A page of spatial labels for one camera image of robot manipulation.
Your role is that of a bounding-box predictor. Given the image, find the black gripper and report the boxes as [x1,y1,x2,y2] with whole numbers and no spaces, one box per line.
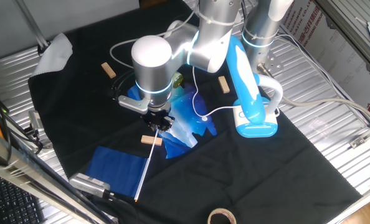
[141,108,176,132]

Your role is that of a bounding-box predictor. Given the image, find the blue flag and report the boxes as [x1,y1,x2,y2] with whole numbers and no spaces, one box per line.
[84,129,159,202]

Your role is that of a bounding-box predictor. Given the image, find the wooden block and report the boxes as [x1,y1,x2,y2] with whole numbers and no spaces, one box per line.
[140,134,163,146]
[217,75,231,94]
[100,62,117,79]

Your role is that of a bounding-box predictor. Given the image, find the green tea bottle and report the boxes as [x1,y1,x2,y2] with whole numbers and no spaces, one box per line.
[171,72,183,88]

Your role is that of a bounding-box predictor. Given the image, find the black cloth with mountain print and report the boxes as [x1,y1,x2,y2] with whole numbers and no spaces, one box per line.
[27,2,363,224]

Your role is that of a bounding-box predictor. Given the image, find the blue and white desk lamp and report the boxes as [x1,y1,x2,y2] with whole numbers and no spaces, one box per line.
[225,34,284,139]

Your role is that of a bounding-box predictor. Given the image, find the brown tape roll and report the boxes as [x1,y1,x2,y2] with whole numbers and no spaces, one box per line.
[207,207,237,224]

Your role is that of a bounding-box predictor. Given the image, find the clear plastic bag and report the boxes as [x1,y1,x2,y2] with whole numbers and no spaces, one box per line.
[308,115,333,135]

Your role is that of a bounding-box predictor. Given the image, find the black keyboard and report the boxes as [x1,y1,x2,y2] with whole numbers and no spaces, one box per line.
[0,174,45,224]

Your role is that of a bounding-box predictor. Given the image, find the cardboard panel with red print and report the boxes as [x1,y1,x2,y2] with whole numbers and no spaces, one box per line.
[280,0,370,122]

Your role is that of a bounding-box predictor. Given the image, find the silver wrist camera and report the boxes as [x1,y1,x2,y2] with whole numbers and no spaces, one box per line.
[118,95,150,114]

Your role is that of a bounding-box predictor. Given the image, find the white lamp cable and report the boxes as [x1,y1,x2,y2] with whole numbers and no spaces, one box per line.
[191,65,281,122]

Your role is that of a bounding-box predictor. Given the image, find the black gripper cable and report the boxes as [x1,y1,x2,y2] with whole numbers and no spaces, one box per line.
[111,70,136,102]

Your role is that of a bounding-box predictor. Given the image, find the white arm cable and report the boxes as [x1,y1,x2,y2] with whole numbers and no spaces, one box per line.
[109,9,200,69]

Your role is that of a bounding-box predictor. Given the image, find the aluminium frame beam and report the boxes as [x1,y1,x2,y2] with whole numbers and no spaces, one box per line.
[15,0,50,52]
[315,0,370,77]
[0,124,117,224]

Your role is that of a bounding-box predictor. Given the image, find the black camera cable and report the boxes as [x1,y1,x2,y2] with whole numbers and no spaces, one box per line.
[0,77,45,170]

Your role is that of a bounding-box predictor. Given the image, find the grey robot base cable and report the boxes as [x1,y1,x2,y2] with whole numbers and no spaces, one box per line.
[256,62,370,125]

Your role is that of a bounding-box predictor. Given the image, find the metal corner bracket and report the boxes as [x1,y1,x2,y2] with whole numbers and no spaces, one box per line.
[349,119,370,149]

